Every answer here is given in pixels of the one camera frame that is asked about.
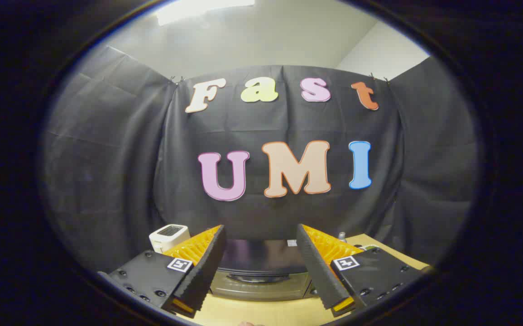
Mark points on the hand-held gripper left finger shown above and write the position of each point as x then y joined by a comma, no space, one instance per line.
207,267

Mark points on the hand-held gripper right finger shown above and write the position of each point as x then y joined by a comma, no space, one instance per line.
318,271

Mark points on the black toaster oven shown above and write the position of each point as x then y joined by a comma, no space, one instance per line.
261,258

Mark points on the white bread toaster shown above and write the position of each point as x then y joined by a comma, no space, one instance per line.
166,237

